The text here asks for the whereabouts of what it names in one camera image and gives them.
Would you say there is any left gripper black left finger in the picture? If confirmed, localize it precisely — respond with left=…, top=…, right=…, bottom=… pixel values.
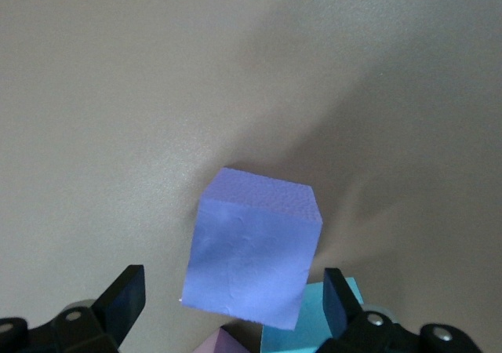
left=27, top=264, right=147, bottom=353

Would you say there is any light blue foam block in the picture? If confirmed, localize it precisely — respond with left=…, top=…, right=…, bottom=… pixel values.
left=260, top=277, right=366, bottom=353

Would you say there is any brown paper table cover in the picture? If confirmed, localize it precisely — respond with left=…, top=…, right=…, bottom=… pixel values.
left=0, top=0, right=502, bottom=353

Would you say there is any pale pink foam block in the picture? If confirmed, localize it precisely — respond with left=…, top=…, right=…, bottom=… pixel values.
left=198, top=326, right=252, bottom=353

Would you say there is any purple foam block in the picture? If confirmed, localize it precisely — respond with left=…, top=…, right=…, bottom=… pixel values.
left=179, top=166, right=325, bottom=331

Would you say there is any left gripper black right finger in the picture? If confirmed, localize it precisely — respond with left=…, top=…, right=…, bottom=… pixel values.
left=319, top=267, right=421, bottom=353

